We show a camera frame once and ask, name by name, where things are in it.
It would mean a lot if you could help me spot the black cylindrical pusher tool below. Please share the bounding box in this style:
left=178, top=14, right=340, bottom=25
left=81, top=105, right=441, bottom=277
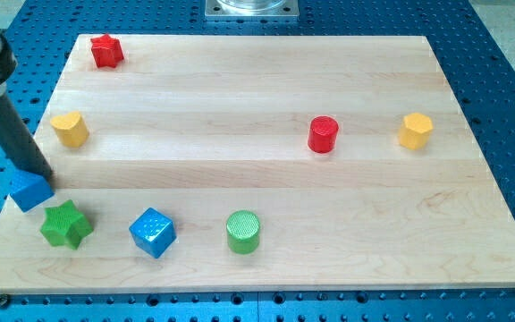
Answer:
left=0, top=94, right=52, bottom=179

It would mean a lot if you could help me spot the blue triangle block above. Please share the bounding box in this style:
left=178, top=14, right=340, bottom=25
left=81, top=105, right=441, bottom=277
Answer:
left=10, top=170, right=55, bottom=212

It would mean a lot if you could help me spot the green star block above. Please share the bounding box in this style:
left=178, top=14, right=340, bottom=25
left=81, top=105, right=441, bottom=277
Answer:
left=39, top=199, right=94, bottom=250

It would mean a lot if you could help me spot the red star block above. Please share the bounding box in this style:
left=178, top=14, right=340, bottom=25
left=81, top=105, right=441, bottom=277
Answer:
left=90, top=34, right=124, bottom=68

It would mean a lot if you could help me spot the yellow heart block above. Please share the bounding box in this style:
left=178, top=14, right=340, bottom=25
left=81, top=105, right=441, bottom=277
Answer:
left=50, top=111, right=89, bottom=148

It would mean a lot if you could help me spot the left board stop bolt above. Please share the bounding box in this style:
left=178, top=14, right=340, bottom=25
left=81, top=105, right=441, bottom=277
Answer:
left=0, top=294, right=11, bottom=309

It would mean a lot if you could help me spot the blue cube block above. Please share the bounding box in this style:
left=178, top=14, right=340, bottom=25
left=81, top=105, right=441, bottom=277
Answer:
left=129, top=208, right=176, bottom=258

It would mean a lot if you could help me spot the wooden board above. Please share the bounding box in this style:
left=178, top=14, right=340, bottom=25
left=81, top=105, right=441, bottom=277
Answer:
left=0, top=34, right=515, bottom=294

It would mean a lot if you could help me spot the green cylinder block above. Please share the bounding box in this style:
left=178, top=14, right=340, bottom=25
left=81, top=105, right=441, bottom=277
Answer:
left=226, top=210, right=261, bottom=254

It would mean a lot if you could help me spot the red cylinder block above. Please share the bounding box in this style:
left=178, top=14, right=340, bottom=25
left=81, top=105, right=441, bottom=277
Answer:
left=308, top=115, right=339, bottom=153

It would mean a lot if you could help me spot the yellow hexagon block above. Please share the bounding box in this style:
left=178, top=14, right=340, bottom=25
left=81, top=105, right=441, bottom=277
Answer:
left=398, top=113, right=434, bottom=150

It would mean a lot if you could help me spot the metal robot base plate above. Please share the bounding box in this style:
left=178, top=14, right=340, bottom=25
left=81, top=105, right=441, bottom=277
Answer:
left=205, top=0, right=300, bottom=19

